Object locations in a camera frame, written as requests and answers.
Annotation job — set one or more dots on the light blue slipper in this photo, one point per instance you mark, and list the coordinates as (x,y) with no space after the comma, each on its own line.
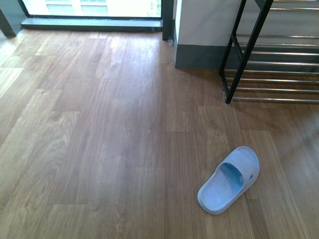
(232,177)

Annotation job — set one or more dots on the black metal shoe rack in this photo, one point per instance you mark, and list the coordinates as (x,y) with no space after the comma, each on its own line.
(273,53)

